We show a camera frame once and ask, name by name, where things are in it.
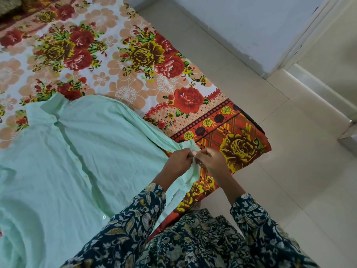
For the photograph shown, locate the person's right hand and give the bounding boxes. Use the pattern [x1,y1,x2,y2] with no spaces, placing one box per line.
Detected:
[194,148,234,180]

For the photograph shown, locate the person's left hand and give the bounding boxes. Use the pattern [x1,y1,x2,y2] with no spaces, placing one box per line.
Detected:
[163,148,196,180]

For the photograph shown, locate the mint green shirt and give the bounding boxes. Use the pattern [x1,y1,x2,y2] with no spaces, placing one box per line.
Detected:
[0,93,202,268]

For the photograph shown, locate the person's right forearm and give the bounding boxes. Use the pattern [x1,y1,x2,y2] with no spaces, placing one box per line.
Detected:
[216,171,282,237]

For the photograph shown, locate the person's left forearm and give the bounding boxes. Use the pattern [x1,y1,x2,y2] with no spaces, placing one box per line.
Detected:
[93,171,180,249]

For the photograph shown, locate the black mattress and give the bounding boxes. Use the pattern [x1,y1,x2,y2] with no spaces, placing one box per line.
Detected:
[234,104,266,135]

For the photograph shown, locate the dark floral dress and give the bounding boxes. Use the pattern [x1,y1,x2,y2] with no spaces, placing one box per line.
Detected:
[60,184,321,268]

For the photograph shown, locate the floral printed bedsheet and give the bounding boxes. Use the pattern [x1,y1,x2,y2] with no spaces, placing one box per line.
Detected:
[0,0,272,242]

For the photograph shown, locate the white door frame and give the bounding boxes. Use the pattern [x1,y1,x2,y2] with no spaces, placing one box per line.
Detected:
[262,0,357,80]

